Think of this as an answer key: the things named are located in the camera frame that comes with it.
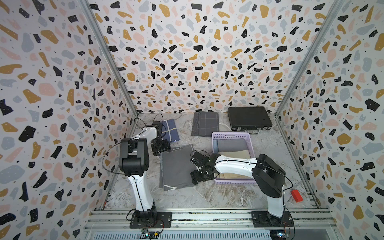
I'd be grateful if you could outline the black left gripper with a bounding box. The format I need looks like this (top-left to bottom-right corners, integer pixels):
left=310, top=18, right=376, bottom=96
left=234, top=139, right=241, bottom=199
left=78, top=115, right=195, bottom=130
left=150, top=139, right=171, bottom=156

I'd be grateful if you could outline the navy blue striped pillowcase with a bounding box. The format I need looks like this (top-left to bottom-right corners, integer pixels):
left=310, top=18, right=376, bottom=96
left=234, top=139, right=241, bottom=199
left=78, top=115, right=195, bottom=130
left=162, top=119, right=180, bottom=143

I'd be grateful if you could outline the grey passion pillowcase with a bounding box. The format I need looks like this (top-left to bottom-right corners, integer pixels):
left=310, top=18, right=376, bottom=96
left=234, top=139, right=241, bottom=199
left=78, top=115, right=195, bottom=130
left=160, top=145, right=197, bottom=192

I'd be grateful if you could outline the lilac plastic basket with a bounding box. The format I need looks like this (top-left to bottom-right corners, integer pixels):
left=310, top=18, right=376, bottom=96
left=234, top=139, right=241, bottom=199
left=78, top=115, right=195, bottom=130
left=212, top=132, right=256, bottom=185

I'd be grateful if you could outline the grey and cream pillowcase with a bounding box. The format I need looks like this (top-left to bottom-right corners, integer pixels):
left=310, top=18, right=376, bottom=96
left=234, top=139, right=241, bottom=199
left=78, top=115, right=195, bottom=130
left=217, top=139, right=252, bottom=181

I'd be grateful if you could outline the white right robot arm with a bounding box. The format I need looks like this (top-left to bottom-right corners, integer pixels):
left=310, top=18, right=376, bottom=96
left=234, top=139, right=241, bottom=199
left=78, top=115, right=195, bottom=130
left=190, top=152, right=286, bottom=219

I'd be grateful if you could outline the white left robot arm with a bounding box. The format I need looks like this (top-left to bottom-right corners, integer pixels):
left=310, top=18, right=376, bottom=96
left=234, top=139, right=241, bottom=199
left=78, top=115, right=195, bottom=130
left=119, top=122, right=171, bottom=221

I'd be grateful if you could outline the dark grey lined pillowcase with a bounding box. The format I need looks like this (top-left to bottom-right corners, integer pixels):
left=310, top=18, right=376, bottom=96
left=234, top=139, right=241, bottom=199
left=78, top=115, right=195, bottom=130
left=191, top=111, right=219, bottom=137

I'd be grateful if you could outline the black hard briefcase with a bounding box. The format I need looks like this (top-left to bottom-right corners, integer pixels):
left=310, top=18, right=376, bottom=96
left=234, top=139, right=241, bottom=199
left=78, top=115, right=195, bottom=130
left=228, top=107, right=273, bottom=132

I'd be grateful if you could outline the green circuit board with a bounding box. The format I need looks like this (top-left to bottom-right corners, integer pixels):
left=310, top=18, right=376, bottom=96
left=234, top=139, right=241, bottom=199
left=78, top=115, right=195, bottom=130
left=139, top=231, right=161, bottom=240

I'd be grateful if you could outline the red block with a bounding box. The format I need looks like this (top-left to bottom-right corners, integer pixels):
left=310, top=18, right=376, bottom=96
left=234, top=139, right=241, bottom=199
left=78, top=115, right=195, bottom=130
left=291, top=190, right=304, bottom=203

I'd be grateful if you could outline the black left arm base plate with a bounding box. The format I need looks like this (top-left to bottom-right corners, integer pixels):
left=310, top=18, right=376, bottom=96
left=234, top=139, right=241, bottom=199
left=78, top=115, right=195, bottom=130
left=130, top=211, right=173, bottom=229

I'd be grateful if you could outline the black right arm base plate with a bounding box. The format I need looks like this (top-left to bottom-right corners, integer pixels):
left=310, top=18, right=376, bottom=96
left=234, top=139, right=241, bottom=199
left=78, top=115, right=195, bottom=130
left=251, top=209, right=294, bottom=228

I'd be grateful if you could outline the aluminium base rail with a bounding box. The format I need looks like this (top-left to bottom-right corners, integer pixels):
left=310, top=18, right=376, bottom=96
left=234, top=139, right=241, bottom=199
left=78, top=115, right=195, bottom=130
left=81, top=209, right=343, bottom=240

